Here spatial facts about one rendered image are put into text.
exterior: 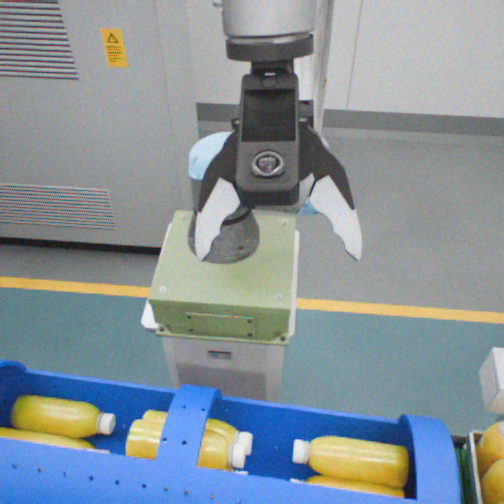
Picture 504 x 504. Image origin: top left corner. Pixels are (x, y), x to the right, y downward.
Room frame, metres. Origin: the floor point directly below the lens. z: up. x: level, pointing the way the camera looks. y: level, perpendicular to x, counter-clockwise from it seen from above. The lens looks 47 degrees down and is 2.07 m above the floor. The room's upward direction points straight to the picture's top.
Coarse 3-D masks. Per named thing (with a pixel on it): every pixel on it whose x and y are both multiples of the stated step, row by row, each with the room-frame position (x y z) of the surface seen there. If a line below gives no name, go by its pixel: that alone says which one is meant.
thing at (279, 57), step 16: (240, 48) 0.39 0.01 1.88; (256, 48) 0.39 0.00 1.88; (272, 48) 0.39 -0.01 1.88; (288, 48) 0.39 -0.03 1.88; (304, 48) 0.40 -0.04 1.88; (256, 64) 0.40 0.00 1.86; (272, 64) 0.40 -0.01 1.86; (288, 64) 0.43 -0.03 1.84; (304, 112) 0.40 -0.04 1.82; (304, 128) 0.37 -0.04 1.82; (304, 144) 0.36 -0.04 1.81; (304, 160) 0.36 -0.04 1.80; (304, 176) 0.36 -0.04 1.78
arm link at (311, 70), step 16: (320, 0) 0.84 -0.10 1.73; (320, 16) 0.84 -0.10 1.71; (320, 32) 0.83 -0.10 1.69; (320, 48) 0.82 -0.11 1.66; (304, 64) 0.81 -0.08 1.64; (320, 64) 0.82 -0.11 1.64; (304, 80) 0.80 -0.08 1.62; (320, 80) 0.81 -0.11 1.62; (304, 96) 0.79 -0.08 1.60; (320, 96) 0.81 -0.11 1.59; (320, 112) 0.80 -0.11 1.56; (320, 128) 0.80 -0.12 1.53; (304, 192) 0.73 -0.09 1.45; (256, 208) 0.74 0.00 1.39; (272, 208) 0.73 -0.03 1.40; (288, 208) 0.73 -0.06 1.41; (304, 208) 0.72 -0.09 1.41
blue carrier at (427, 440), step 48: (0, 384) 0.56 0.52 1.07; (48, 384) 0.56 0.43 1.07; (96, 384) 0.55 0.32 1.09; (192, 432) 0.38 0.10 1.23; (288, 432) 0.47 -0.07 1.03; (336, 432) 0.47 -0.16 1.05; (384, 432) 0.46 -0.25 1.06; (432, 432) 0.39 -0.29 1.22; (0, 480) 0.32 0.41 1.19; (48, 480) 0.32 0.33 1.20; (96, 480) 0.32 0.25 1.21; (144, 480) 0.31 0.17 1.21; (192, 480) 0.31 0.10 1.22; (240, 480) 0.31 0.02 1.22; (288, 480) 0.40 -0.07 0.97; (432, 480) 0.31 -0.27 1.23
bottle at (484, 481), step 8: (496, 464) 0.40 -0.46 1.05; (488, 472) 0.40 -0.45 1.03; (496, 472) 0.39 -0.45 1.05; (480, 480) 0.40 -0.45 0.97; (488, 480) 0.38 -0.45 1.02; (496, 480) 0.38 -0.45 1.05; (480, 488) 0.39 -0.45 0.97; (488, 488) 0.38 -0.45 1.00; (496, 488) 0.37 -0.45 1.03; (488, 496) 0.37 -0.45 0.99; (496, 496) 0.36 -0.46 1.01
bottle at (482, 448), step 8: (496, 424) 0.48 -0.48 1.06; (488, 432) 0.47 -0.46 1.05; (496, 432) 0.46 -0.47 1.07; (480, 440) 0.47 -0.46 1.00; (488, 440) 0.45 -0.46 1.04; (496, 440) 0.45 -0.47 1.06; (480, 448) 0.46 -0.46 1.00; (488, 448) 0.44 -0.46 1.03; (496, 448) 0.44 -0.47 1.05; (480, 456) 0.44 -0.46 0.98; (488, 456) 0.43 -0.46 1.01; (496, 456) 0.43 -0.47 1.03; (480, 464) 0.44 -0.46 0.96; (488, 464) 0.43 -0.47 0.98; (480, 472) 0.43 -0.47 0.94
